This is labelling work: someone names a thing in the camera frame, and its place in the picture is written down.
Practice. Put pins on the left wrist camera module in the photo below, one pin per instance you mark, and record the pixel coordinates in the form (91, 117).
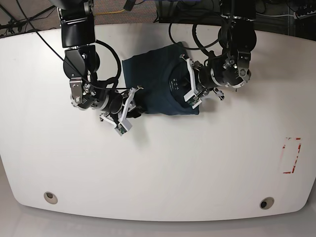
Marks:
(192, 99)

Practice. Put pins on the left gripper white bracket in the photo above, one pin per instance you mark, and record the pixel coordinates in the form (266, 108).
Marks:
(202, 78)

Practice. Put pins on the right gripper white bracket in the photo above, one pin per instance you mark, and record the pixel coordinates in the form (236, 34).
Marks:
(116, 107)

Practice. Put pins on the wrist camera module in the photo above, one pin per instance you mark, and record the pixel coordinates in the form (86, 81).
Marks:
(192, 99)
(123, 127)

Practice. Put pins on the table cable grommet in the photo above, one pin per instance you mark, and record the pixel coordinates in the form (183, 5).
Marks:
(267, 203)
(50, 198)

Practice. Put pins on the white power strip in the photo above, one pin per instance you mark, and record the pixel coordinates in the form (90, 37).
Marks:
(305, 11)

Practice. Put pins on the dark teal T-shirt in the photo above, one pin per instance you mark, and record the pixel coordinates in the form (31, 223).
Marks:
(158, 72)

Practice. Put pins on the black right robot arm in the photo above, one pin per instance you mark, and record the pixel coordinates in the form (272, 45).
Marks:
(82, 62)

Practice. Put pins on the right table cable grommet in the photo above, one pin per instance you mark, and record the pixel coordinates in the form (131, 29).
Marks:
(267, 203)

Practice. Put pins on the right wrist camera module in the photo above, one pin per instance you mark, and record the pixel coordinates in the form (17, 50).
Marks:
(123, 127)

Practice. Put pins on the red tape rectangle marking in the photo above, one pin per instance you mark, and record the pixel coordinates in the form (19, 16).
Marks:
(289, 155)

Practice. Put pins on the left table cable grommet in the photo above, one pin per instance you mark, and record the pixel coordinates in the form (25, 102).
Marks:
(50, 198)

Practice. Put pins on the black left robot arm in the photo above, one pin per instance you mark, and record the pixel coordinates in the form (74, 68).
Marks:
(228, 57)

